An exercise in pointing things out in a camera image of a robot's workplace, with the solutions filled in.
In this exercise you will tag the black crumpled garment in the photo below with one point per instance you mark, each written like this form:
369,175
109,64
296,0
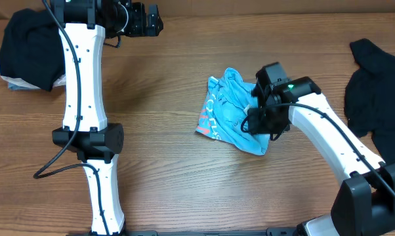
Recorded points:
369,101

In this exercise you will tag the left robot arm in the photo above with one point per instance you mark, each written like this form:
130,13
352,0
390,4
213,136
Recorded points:
83,27

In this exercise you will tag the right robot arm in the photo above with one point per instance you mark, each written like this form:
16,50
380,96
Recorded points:
365,203

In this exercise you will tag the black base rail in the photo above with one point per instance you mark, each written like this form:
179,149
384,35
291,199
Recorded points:
200,233

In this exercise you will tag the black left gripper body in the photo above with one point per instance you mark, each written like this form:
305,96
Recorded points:
152,19

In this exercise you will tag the beige folded garment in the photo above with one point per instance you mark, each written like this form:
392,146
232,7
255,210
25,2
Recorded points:
32,79

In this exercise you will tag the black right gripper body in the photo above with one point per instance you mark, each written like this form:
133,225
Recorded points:
271,121

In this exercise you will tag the light blue t-shirt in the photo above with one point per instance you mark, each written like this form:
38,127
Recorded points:
225,107

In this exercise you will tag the black folded garment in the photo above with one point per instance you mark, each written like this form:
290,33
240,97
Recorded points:
31,40

